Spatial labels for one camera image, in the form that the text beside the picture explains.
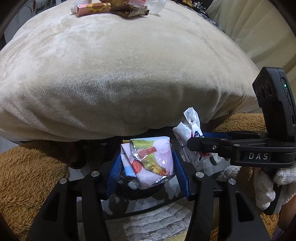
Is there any white blue paper wrapper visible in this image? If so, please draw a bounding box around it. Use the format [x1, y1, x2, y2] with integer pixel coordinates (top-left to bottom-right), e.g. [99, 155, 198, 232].
[172, 107, 223, 171]

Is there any small colourful wrapper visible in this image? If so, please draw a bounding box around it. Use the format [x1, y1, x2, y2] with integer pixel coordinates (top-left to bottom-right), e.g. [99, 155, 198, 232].
[120, 136, 175, 190]

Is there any pink snack box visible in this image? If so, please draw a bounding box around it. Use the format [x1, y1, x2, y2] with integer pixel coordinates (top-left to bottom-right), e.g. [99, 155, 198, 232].
[76, 3, 111, 17]

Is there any black trash bin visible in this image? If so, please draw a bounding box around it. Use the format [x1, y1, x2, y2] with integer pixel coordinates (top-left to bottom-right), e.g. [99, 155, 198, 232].
[67, 134, 232, 218]

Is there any right white gloved hand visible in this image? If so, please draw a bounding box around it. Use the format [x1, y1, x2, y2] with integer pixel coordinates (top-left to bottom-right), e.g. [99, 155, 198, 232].
[254, 162, 295, 210]

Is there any grey quilted floor mat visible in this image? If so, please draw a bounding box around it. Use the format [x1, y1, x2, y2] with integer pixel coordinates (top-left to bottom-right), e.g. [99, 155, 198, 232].
[123, 203, 192, 240]

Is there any brown fuzzy blanket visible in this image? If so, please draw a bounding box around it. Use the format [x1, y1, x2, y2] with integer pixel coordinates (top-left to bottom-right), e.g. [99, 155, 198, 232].
[1, 113, 278, 240]

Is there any beige plush bed blanket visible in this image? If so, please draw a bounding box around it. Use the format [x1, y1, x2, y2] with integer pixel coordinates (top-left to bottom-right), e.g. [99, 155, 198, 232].
[1, 1, 259, 142]

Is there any clear plastic jar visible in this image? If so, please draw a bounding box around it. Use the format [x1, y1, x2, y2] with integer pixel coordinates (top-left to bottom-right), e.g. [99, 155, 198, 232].
[128, 0, 167, 15]

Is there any dark brown snack packet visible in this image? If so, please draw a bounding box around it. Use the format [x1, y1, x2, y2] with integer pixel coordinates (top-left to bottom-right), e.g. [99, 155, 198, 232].
[110, 4, 149, 19]

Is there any black camera box right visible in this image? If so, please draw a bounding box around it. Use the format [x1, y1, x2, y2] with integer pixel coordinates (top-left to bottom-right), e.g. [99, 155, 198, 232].
[252, 67, 295, 142]

